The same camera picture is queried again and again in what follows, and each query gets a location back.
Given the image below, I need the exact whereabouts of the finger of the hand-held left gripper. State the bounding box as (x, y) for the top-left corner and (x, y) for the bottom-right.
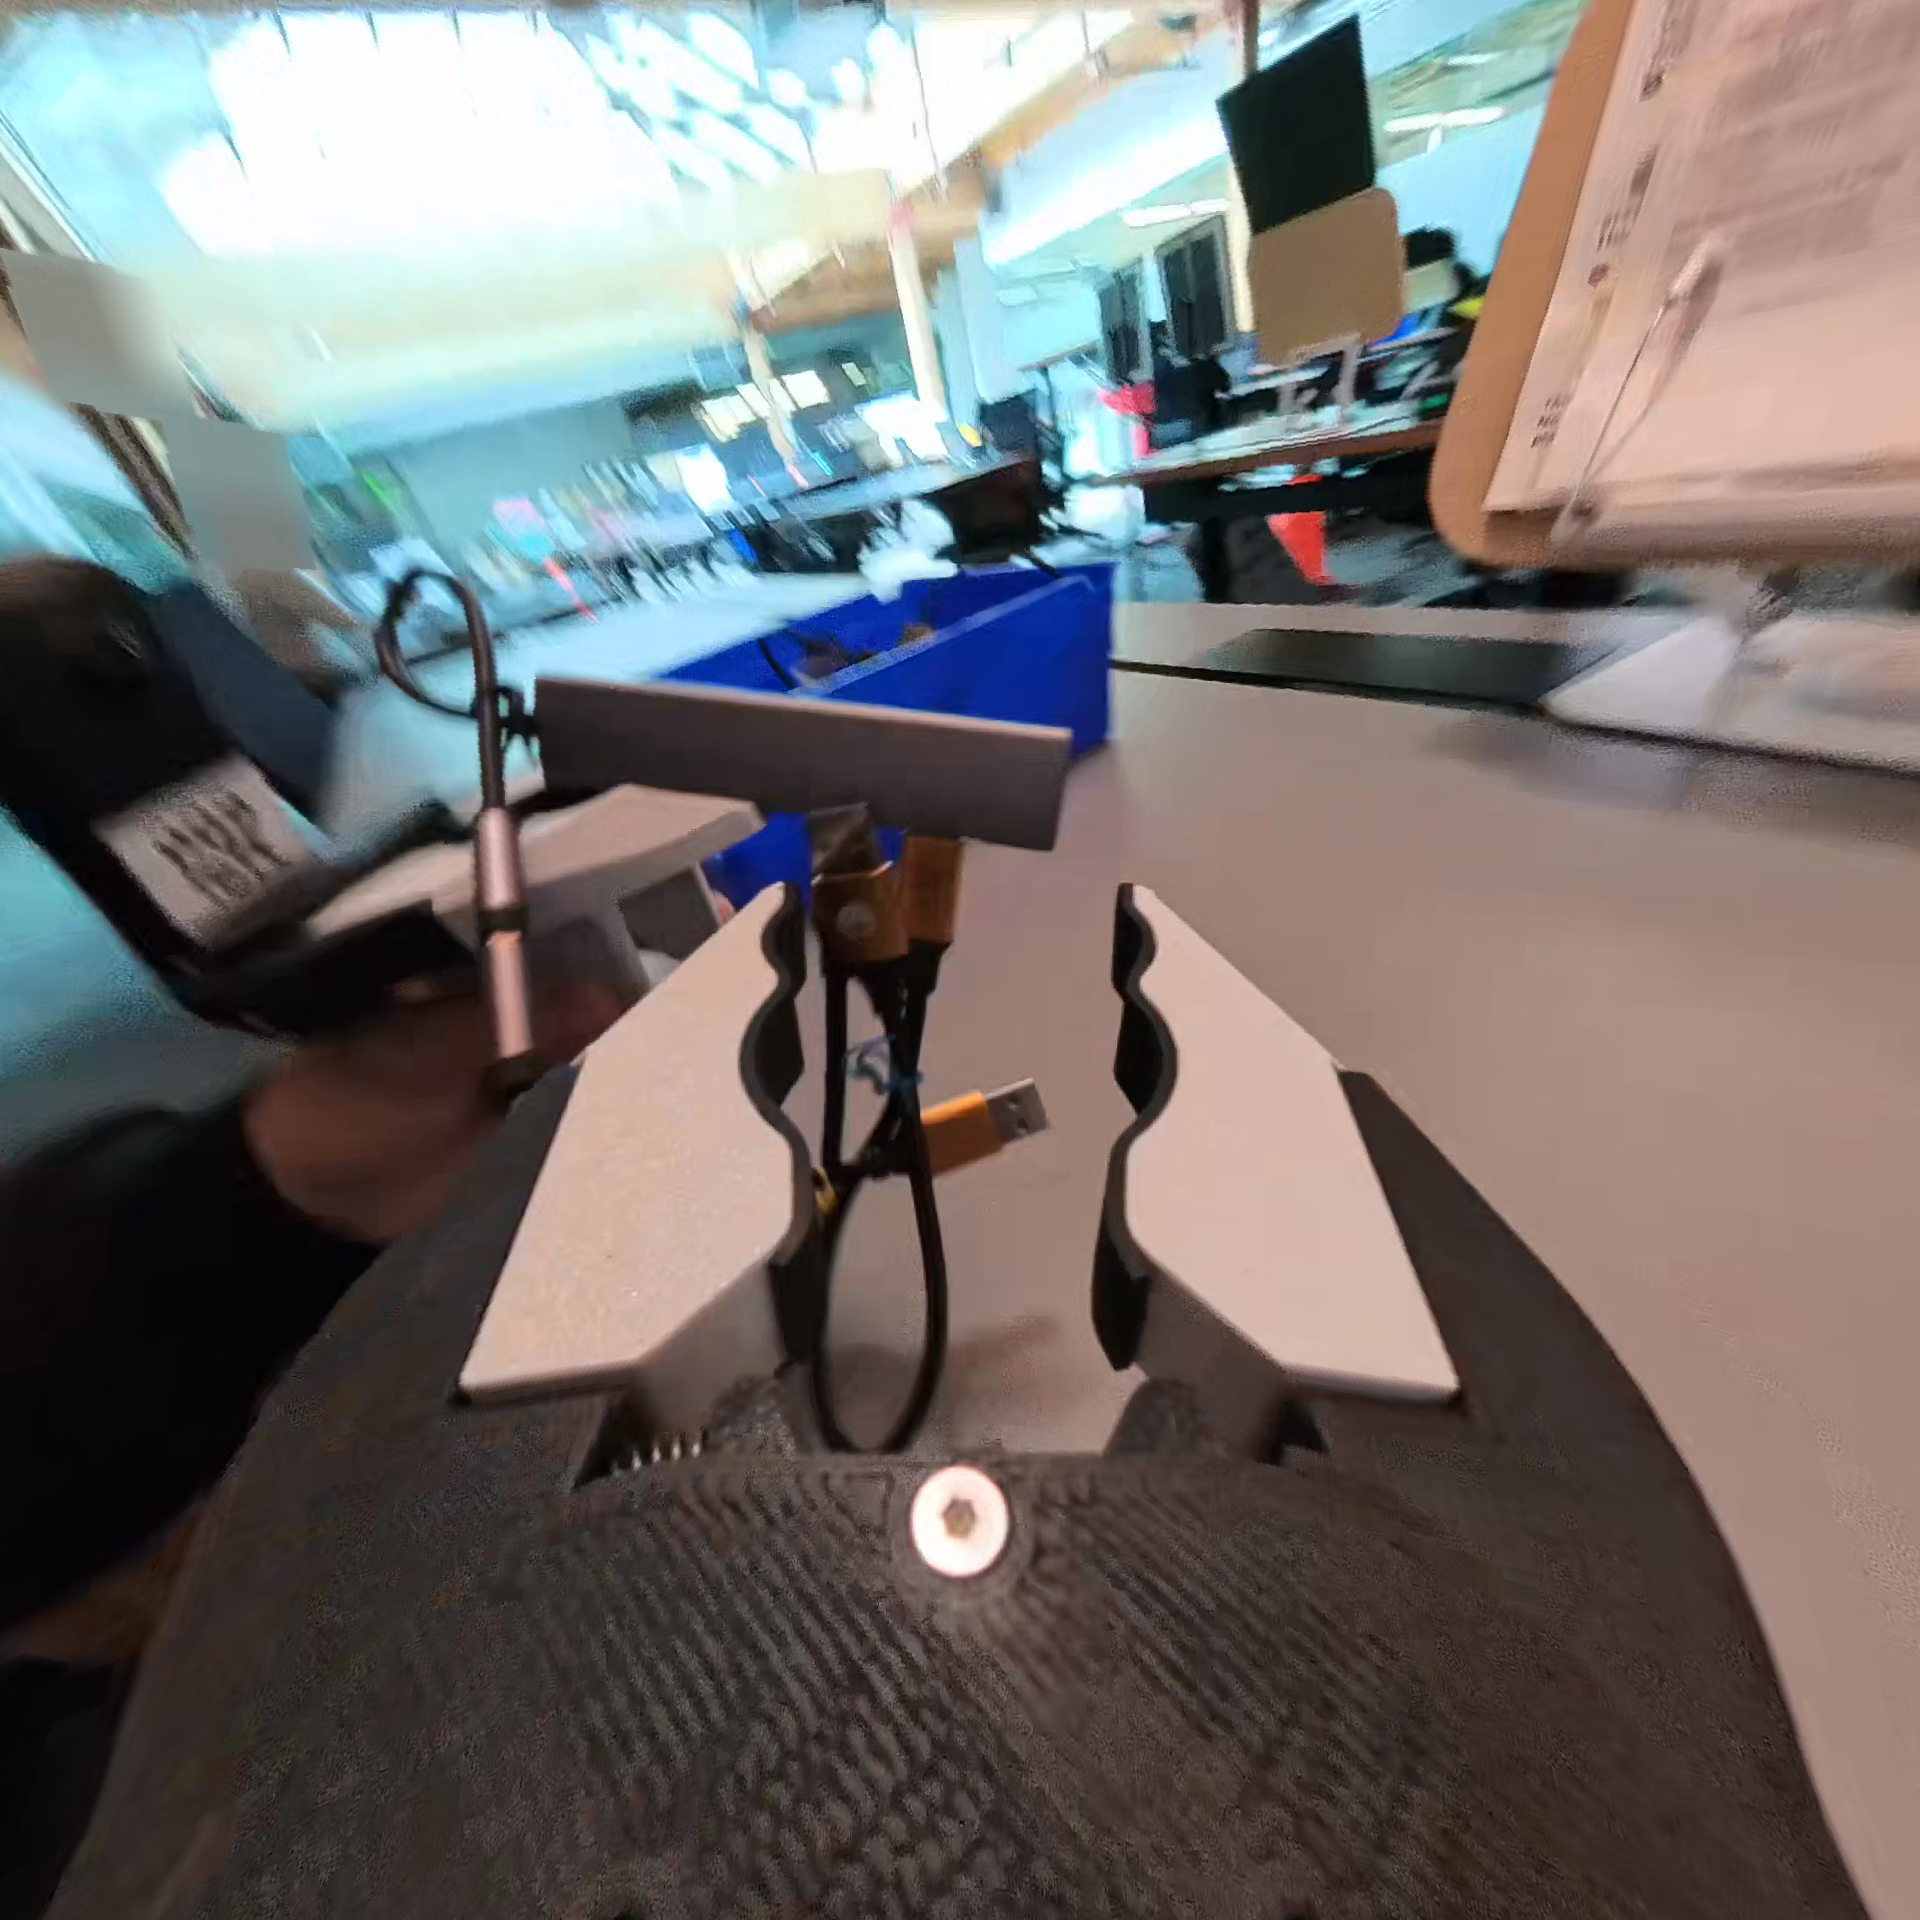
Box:
(307, 784), (771, 1000)

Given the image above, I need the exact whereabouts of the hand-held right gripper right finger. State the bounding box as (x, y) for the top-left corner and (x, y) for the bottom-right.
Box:
(1094, 883), (1461, 1455)

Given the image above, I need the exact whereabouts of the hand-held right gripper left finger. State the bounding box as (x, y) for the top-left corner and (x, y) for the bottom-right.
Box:
(458, 883), (829, 1442)

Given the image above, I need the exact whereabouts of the grey usb hub with cable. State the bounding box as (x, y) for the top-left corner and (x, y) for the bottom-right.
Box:
(373, 569), (1078, 1098)

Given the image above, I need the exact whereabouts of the black cable with orange plugs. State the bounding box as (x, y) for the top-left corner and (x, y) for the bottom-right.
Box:
(893, 833), (1051, 1186)
(809, 839), (954, 1455)

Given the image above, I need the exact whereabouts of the blue plastic bin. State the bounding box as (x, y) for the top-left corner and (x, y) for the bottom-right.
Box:
(662, 563), (1120, 911)

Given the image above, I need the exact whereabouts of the person's left hand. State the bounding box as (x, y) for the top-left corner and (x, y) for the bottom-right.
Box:
(240, 976), (617, 1248)

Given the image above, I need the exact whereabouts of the wooden background desk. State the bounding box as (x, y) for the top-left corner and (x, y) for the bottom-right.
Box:
(1111, 420), (1449, 496)

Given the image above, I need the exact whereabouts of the beige board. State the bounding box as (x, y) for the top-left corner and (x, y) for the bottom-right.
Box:
(1248, 191), (1409, 369)

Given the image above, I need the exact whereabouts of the black hanging panel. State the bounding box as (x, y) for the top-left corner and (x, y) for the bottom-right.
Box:
(1217, 16), (1378, 233)

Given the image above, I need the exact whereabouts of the printed instruction sheet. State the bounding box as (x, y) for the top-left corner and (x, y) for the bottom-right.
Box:
(1481, 0), (1920, 528)

